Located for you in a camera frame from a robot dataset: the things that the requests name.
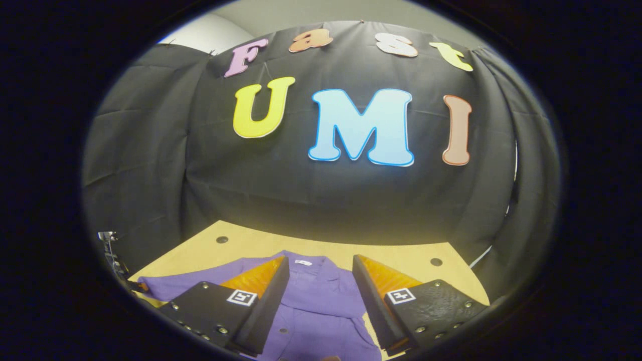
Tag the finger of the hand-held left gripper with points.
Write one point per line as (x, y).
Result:
(141, 287)

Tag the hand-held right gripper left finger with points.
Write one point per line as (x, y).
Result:
(263, 311)

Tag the purple button shirt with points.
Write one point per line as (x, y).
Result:
(316, 301)

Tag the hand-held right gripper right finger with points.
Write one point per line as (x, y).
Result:
(373, 301)

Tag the black backdrop cloth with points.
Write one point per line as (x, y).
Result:
(301, 195)

